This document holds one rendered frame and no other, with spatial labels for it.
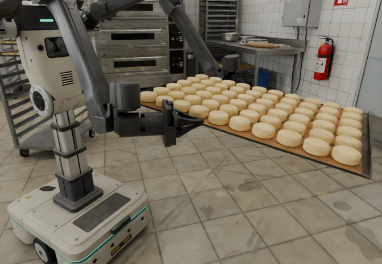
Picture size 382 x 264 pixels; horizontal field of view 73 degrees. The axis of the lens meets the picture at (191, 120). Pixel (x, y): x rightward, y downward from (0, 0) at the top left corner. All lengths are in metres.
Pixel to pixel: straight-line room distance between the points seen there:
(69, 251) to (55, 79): 0.78
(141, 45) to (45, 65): 3.31
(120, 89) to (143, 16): 4.02
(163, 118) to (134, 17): 3.93
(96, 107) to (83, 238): 0.89
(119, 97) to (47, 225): 1.08
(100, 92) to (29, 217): 1.12
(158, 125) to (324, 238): 1.47
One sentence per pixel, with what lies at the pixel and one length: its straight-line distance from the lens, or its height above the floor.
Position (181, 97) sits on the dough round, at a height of 1.01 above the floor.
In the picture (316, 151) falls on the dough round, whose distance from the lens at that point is 0.58.
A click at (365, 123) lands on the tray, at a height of 0.95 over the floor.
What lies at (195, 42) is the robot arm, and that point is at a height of 1.13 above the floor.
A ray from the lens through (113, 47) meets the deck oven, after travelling 4.47.
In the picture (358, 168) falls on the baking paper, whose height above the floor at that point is 0.95.
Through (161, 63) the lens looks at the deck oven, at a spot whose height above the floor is 0.53.
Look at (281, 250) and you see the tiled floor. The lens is 1.72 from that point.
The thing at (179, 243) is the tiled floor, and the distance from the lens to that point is 1.67.
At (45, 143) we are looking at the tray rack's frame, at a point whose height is 0.15.
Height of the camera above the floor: 1.21
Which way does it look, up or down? 21 degrees down
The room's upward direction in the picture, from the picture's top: straight up
